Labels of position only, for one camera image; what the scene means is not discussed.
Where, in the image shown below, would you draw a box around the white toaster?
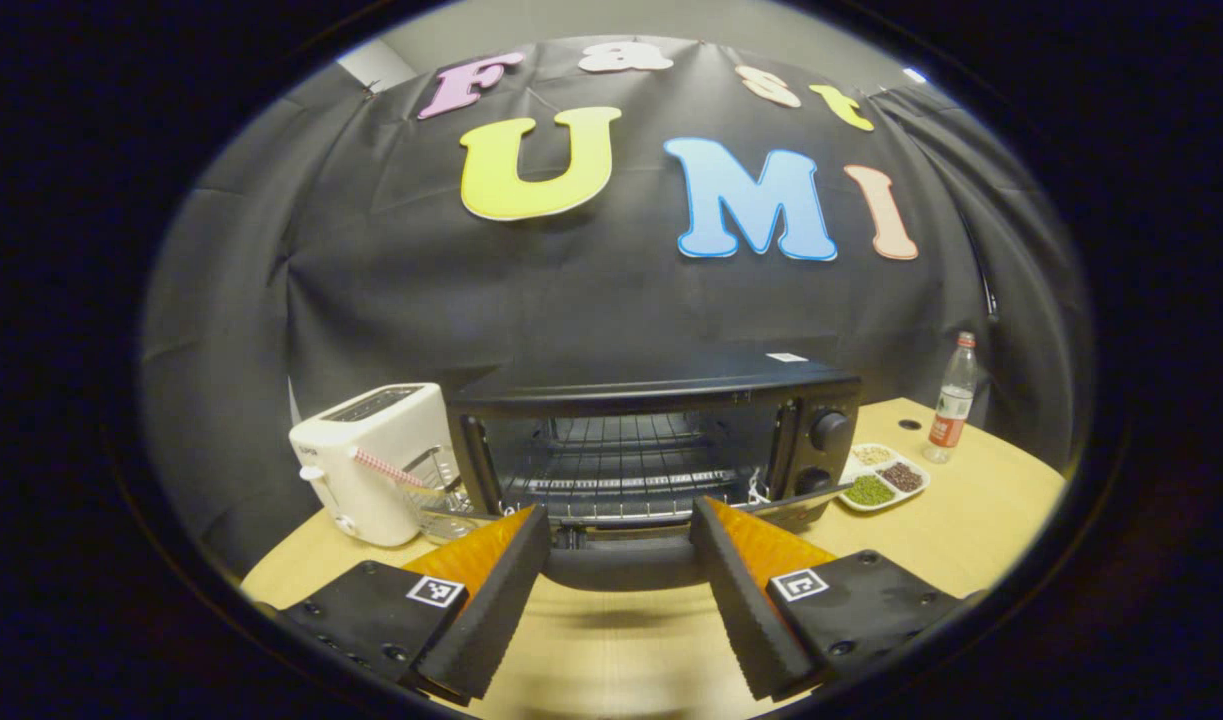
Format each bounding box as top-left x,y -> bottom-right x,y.
288,382 -> 462,549

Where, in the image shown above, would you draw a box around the black electric oven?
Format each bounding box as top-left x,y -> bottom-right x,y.
446,350 -> 864,593

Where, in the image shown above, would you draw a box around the metal wire basket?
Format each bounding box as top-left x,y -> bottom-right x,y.
399,445 -> 492,546

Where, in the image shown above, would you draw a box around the red white striped stick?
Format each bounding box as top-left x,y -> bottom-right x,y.
353,447 -> 429,491

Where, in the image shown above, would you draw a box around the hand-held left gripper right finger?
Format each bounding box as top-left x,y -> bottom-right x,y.
689,497 -> 977,701

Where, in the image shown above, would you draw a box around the clear plastic water bottle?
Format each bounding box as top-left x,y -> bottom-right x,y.
921,331 -> 982,465

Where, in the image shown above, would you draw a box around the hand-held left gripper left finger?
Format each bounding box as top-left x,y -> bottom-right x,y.
276,505 -> 554,703

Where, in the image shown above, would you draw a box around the oven wire rack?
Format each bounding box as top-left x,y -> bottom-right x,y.
501,410 -> 772,521

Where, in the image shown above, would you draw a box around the white divided dish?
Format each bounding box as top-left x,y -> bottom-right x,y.
837,442 -> 932,514

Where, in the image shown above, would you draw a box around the black backdrop cloth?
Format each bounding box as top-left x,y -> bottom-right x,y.
136,35 -> 1097,581

